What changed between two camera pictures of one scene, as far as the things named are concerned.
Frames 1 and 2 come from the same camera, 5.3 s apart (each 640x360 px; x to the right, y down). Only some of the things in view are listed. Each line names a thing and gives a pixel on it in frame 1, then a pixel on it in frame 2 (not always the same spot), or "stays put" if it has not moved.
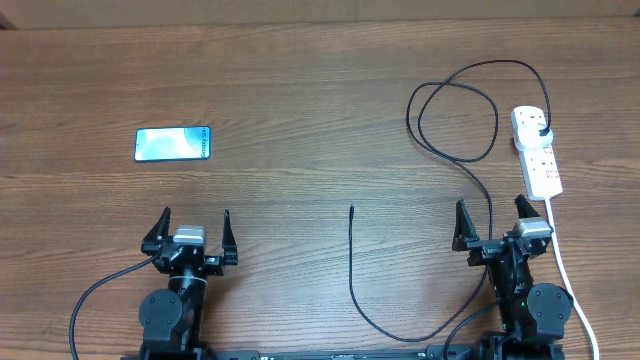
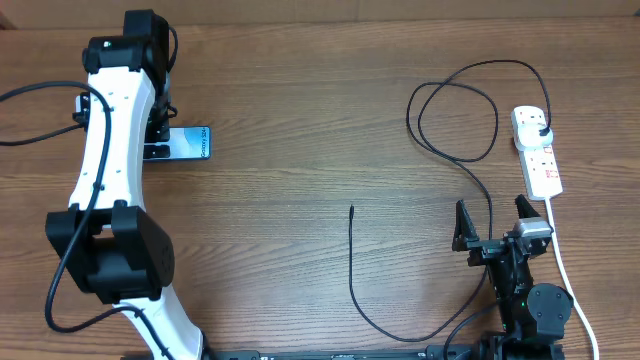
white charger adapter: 528,135 stays put
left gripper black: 214,265 -> 160,132
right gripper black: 483,248 stays put
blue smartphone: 173,143 stays put
